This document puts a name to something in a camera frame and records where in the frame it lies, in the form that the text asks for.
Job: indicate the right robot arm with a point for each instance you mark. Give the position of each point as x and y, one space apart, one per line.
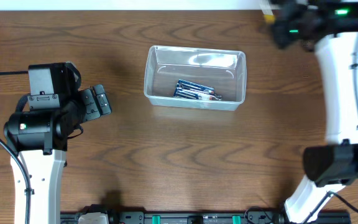
332 29

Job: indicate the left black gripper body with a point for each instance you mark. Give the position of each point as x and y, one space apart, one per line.
89 111

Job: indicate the clear plastic container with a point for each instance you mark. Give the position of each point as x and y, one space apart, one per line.
224 70

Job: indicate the silver ring wrench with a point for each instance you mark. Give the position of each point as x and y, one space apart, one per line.
194 94

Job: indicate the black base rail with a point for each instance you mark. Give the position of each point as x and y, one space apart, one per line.
98 214

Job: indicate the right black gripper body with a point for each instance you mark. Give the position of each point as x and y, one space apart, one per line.
289 27

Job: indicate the blue precision screwdriver set case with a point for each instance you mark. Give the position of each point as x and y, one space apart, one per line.
195 86

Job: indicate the black yellow screwdriver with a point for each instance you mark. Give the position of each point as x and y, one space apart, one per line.
266 9

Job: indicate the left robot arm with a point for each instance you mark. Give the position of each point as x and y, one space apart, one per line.
38 133

